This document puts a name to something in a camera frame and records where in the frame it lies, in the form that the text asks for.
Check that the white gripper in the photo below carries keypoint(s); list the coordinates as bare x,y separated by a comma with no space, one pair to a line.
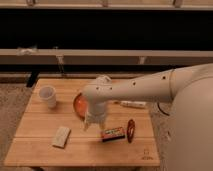
96,113

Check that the white plastic cup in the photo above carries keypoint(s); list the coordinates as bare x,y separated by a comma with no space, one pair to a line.
48,95

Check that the red pepper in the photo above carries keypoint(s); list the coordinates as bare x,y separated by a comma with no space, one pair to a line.
130,130

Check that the orange bowl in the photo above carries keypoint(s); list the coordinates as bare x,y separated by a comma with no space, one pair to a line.
80,106

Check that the white sponge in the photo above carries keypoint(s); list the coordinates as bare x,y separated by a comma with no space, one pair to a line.
61,136

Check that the wooden railing beam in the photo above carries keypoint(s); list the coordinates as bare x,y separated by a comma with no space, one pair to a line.
104,57

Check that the white tube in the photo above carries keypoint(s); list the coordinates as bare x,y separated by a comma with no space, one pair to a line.
133,104

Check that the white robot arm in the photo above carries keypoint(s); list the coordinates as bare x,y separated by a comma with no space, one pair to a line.
189,91

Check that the small colourful box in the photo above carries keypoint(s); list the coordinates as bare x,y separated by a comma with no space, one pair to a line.
112,134

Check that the wooden table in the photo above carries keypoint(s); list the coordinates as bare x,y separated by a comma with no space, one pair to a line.
32,144

